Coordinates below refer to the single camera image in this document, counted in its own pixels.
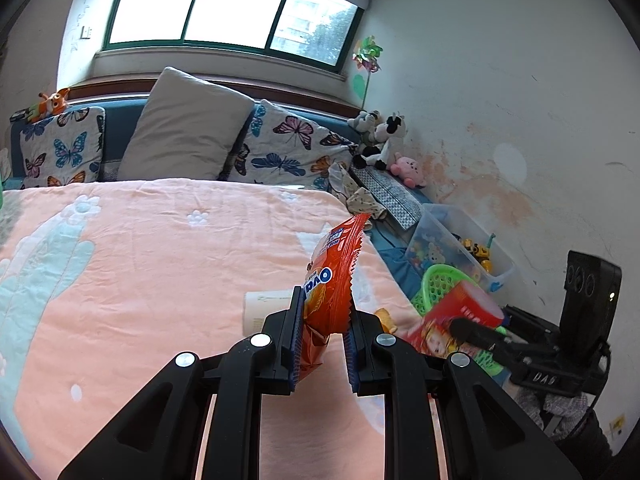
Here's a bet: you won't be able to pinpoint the small butterfly print pillow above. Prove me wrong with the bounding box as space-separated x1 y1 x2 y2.
10 105 107 190

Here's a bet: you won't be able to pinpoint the blue sofa backrest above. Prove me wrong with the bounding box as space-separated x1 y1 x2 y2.
0 95 366 191

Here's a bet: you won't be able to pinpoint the red snack box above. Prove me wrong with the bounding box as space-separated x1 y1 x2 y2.
400 280 506 358

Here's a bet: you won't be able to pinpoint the person's right forearm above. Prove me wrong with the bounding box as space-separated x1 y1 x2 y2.
515 385 631 468

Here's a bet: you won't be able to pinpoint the grey plush toy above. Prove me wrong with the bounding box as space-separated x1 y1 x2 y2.
347 110 386 133

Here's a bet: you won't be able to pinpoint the green-framed window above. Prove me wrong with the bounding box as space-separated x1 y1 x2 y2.
102 0 363 68

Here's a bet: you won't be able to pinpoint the yellow toy vehicles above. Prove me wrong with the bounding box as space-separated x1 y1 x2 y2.
460 237 496 273

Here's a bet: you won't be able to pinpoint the red snack bag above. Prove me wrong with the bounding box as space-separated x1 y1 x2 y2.
295 212 372 386

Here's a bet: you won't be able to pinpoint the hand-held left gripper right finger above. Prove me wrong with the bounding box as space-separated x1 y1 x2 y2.
342 310 583 480

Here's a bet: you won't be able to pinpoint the large butterfly print pillow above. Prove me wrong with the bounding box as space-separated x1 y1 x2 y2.
220 99 361 193

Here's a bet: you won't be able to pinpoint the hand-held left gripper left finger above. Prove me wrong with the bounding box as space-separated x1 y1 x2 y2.
57 285 307 480

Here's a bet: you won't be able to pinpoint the pink flower-print blanket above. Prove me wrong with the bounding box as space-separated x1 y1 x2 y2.
0 177 441 480

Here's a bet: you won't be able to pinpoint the pink plush toy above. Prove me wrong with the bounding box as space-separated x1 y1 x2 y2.
390 152 427 190

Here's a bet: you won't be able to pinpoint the clear plastic storage box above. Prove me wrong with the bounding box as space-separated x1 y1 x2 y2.
405 202 518 293

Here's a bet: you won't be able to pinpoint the grey pillow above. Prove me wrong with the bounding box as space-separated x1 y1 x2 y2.
116 66 256 182

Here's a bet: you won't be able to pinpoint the grey patterned cushion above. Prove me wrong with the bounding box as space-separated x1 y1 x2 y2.
350 165 426 231

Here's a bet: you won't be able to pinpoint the green plastic basket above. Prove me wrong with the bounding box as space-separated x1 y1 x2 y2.
410 263 516 378

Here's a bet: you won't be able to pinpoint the colourful pinwheel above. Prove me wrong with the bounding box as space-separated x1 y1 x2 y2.
351 35 386 111

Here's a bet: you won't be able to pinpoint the patterned baby garment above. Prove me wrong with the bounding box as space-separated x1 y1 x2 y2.
327 162 386 221

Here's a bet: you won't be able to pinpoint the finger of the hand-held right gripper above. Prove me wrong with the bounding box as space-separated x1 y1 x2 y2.
501 305 560 345
447 317 527 362

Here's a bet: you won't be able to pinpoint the orange fox plush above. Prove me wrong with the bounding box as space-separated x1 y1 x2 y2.
27 87 71 122

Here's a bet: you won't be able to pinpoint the black and white cow plush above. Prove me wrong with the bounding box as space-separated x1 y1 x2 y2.
352 112 407 171

